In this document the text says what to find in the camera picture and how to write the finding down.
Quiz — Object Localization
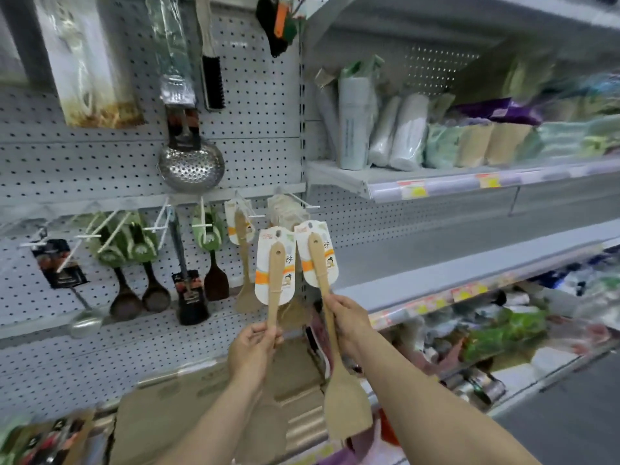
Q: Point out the person's left hand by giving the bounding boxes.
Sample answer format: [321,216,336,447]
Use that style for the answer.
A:
[228,322,284,393]

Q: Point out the person's right hand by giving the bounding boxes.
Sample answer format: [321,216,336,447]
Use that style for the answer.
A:
[323,293,374,362]

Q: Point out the black slotted turner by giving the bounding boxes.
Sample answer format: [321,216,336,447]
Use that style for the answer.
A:
[167,207,211,327]

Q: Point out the dark wooden spatula green card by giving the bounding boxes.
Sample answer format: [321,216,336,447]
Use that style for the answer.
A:
[192,205,231,302]

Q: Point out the wooden spatulas bunch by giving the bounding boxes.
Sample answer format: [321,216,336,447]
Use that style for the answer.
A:
[266,193,311,330]

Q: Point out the small steel ladle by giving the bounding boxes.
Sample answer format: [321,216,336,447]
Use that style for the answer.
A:
[31,236,105,340]

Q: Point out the bundle of carded steel utensils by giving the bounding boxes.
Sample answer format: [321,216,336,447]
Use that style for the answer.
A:
[19,418,86,465]

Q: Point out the person's right forearm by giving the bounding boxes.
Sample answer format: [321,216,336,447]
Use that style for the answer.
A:
[353,333,541,465]

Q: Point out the person's left forearm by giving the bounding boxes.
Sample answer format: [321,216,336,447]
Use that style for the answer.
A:
[157,377,267,465]

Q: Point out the grey store shelf unit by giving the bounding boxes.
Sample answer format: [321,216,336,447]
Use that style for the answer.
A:
[302,0,620,422]

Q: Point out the stack of long beige boxes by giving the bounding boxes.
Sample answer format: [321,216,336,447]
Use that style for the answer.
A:
[285,387,335,456]

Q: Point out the flat cardboard box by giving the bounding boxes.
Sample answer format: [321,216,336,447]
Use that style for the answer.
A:
[108,338,326,465]

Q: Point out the row of red yellow labels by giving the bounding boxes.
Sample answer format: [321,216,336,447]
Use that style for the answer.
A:
[370,273,519,330]

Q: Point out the pink plastic basin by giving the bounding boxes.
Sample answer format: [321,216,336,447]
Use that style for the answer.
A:
[315,420,388,465]

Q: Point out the assorted packaged goods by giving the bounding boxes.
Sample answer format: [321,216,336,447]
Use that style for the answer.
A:
[309,256,620,412]

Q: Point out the slim white roll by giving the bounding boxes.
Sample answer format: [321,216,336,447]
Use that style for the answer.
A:
[369,95,403,168]

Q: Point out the large steel skimmer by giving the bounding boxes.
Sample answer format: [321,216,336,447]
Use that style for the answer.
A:
[157,106,226,193]

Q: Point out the thick white roll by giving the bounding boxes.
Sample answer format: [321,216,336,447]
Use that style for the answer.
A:
[389,93,431,172]

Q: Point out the slim grey cup pack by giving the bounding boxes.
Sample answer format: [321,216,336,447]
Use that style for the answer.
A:
[315,70,342,160]

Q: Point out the row of green beige packs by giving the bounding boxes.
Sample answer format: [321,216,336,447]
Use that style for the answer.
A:
[425,116,620,169]

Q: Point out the purple box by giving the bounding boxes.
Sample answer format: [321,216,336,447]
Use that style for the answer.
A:
[453,98,543,127]

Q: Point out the black orange tool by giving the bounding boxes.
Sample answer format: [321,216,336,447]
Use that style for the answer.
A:
[255,0,299,59]

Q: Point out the clear pack green insert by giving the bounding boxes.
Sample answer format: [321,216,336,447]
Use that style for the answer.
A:
[145,0,197,108]

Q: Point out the white knife in package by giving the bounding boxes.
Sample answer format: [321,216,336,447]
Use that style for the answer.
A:
[31,0,146,129]

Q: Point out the black brush white handle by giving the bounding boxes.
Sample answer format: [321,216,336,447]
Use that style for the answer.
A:
[193,0,226,112]

